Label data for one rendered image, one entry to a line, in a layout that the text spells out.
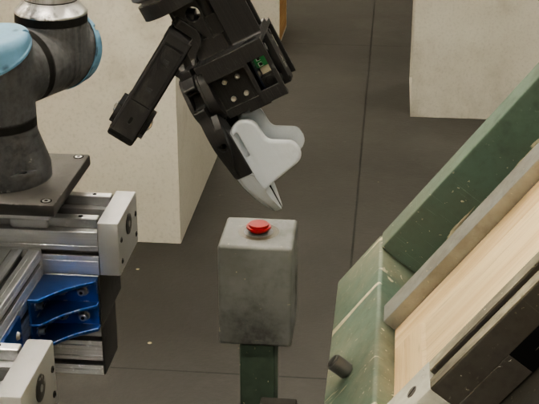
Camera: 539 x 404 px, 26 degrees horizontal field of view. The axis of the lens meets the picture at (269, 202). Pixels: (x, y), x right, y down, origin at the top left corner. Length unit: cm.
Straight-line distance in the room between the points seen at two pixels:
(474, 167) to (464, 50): 352
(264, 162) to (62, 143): 308
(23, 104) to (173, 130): 217
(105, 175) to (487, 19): 205
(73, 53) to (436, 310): 71
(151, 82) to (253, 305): 96
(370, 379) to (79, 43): 72
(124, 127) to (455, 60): 442
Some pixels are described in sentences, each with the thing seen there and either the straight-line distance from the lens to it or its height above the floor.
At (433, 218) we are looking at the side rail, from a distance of 189.
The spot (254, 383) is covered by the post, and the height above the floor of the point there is 66.
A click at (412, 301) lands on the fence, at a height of 94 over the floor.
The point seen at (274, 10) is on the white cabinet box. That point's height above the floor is 20.
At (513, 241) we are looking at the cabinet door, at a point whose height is 108.
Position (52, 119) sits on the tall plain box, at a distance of 404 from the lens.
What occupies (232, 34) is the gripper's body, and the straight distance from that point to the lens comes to 97.
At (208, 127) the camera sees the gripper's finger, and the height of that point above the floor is 140.
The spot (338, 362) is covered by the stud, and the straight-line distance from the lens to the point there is 164.
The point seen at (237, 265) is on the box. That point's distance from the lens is 188.
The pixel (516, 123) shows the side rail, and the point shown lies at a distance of 184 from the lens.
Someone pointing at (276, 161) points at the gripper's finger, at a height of 136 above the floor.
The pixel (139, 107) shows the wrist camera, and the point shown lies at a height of 140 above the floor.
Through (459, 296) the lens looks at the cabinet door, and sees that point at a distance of 158.
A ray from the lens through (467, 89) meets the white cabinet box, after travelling 542.
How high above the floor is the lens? 171
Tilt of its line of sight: 23 degrees down
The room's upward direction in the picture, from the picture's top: straight up
